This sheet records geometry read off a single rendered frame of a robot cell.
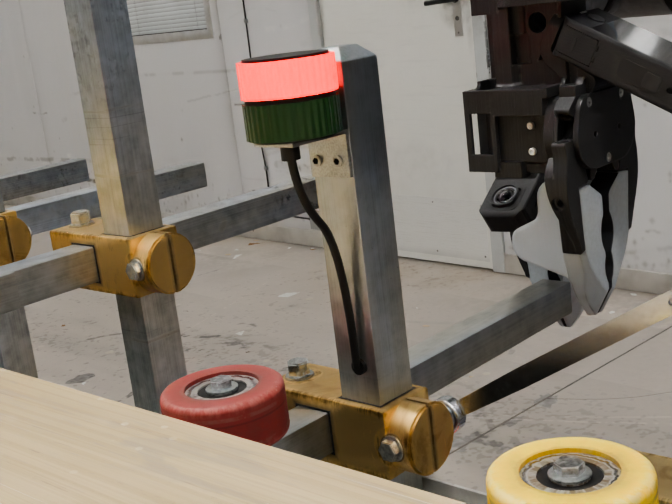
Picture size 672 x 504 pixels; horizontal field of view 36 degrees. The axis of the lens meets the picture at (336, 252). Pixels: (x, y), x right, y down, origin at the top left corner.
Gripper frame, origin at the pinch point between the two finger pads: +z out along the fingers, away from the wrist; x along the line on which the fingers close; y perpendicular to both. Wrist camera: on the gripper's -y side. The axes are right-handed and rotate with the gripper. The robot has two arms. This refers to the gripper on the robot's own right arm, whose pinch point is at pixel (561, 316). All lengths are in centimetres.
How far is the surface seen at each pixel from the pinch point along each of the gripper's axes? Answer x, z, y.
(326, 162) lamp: -3.9, -22.1, -32.6
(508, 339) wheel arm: -1.5, -1.9, -11.1
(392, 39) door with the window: 225, -5, 254
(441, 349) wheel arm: -1.3, -4.2, -19.9
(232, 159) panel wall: 344, 48, 261
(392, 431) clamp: -7.1, -4.2, -33.2
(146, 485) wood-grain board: -6, -9, -52
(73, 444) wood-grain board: 2, -9, -51
